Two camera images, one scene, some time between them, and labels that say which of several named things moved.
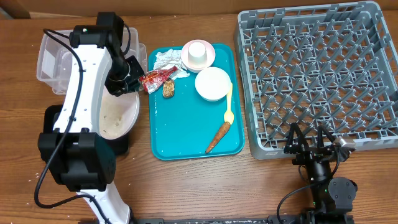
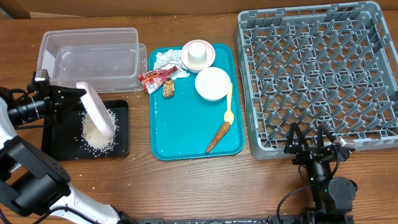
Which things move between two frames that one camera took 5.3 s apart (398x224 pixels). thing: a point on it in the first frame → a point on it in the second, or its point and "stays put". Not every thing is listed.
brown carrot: (219, 135) stays put
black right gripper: (309, 154) stays put
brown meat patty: (168, 88) stays put
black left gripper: (118, 89) → (60, 101)
